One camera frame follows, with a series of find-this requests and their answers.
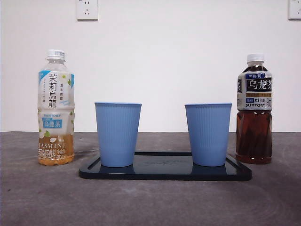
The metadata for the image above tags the blue ribbed plastic cup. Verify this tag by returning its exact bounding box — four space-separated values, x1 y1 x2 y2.
184 102 233 167
94 102 143 168

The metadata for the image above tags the white wall socket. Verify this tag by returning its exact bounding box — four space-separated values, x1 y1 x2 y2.
288 0 301 20
76 0 99 21

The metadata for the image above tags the dark oolong tea bottle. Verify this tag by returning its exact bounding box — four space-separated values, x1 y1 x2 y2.
235 53 273 165

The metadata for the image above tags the jasmine oolong tea bottle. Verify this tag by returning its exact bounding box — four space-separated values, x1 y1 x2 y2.
37 49 76 166

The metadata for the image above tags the dark rectangular tray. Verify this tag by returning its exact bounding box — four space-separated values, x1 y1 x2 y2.
78 151 253 182

